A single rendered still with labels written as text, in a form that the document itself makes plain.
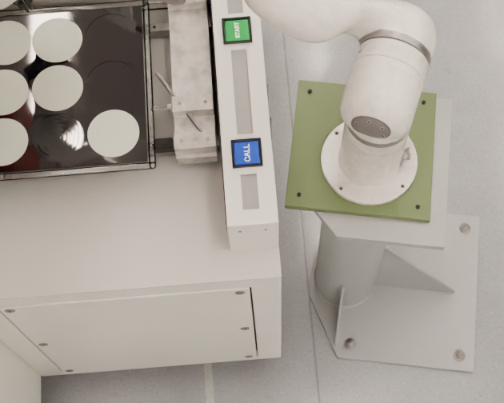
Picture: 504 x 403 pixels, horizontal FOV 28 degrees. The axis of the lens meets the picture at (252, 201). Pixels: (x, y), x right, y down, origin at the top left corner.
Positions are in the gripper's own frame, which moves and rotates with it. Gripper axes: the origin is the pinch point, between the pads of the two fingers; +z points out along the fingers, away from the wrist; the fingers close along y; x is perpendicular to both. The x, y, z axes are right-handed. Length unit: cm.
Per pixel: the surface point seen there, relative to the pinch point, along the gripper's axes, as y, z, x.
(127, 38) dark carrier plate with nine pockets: 12.3, 11.6, -13.3
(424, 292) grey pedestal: 40, 106, -75
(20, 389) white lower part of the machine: -55, 62, -44
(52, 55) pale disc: -1.9, 9.4, -7.8
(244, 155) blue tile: 16, 6, -50
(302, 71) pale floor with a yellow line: 52, 108, -1
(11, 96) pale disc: -13.0, 7.8, -11.0
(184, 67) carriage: 18.1, 14.5, -24.4
